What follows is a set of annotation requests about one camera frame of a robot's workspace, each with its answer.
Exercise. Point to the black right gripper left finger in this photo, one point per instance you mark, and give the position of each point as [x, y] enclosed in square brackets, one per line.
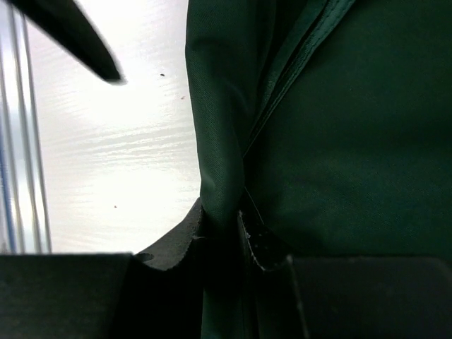
[153, 294]

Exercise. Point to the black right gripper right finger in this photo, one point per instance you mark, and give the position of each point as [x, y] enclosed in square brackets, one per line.
[290, 296]

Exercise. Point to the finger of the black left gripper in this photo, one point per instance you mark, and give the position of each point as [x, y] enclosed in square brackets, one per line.
[65, 23]

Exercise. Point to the green cloth napkin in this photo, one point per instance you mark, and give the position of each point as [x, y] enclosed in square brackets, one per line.
[329, 122]

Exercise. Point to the aluminium frame rail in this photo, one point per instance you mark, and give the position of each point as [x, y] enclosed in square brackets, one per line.
[24, 213]

